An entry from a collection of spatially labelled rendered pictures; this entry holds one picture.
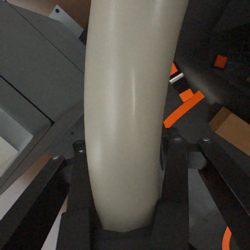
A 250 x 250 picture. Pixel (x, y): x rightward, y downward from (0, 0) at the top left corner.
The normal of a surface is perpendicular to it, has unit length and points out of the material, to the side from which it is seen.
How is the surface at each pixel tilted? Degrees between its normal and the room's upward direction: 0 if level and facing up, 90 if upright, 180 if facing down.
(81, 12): 0
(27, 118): 90
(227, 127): 0
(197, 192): 0
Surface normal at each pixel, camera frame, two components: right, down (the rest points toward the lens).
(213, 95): -0.11, 0.34
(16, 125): 0.15, 0.07
